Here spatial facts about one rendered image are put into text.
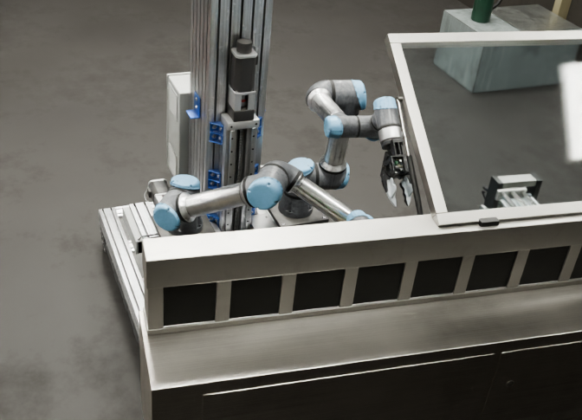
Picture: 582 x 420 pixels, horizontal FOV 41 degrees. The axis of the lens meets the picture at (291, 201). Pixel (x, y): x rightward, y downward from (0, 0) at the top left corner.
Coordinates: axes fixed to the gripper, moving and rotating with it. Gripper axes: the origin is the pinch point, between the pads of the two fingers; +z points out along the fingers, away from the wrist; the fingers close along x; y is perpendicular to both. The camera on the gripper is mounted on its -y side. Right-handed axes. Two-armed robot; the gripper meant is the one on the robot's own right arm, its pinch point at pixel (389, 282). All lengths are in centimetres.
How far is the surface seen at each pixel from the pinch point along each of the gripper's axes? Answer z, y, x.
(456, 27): -386, -65, 225
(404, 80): 12, 79, -15
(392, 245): 48, 54, -28
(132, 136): -303, -109, -56
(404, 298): 48, 37, -21
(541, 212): 45, 58, 13
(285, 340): 55, 35, -54
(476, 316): 55, 35, -5
